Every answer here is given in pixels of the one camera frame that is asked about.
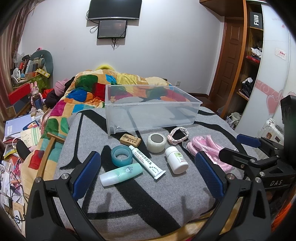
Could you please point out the brown wooden door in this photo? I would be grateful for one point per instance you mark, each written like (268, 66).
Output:
(227, 63)

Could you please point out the grey black patterned blanket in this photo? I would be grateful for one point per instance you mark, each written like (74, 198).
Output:
(139, 208)

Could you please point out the grey green neck pillow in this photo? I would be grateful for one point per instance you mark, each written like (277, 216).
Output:
(46, 55)

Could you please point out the small wall monitor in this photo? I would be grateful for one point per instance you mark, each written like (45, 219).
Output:
(112, 29)

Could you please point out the mint green lotion bottle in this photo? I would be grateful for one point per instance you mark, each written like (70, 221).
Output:
(120, 174)

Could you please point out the pink knit hat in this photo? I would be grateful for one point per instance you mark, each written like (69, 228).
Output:
(59, 87)

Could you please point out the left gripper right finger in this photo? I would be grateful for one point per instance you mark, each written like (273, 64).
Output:
(227, 222)

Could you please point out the red box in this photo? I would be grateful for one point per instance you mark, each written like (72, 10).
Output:
(19, 93)

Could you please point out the clear plastic storage box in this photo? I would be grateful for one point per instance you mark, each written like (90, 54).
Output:
(131, 108)

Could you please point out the white gauze tape roll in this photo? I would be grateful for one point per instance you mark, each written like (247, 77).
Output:
(156, 143)

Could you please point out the colorful patchwork quilt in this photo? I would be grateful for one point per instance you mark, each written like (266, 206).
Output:
(87, 91)

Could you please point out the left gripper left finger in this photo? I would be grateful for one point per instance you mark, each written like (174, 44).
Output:
(43, 220)

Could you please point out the striped pink curtain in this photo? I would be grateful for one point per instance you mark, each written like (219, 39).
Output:
(14, 15)

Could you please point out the black wall television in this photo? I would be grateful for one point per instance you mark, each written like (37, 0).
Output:
(114, 9)

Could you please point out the white pill bottle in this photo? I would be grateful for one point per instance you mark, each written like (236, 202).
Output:
(176, 161)

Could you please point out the wooden back scratcher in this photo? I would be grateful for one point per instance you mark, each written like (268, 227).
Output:
(53, 138)

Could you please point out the white ointment tube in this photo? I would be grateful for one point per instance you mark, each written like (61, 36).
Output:
(148, 165)

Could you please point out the white sliding wardrobe door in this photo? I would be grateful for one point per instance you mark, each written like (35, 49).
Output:
(276, 75)

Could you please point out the wooden wardrobe shelf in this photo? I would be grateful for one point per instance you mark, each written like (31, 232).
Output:
(249, 62)

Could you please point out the yellow pillow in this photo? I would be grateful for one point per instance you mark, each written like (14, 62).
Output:
(105, 67)

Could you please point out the pink rabbit water bottle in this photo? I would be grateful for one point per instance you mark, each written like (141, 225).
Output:
(36, 97)

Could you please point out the blue white booklet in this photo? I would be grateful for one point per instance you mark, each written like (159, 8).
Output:
(16, 125)

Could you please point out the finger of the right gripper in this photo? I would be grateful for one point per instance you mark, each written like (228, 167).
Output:
(242, 161)
(261, 142)

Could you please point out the black FiiO box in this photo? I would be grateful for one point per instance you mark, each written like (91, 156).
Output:
(256, 20)

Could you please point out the teal tape roll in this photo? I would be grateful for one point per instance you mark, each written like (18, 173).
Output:
(121, 156)

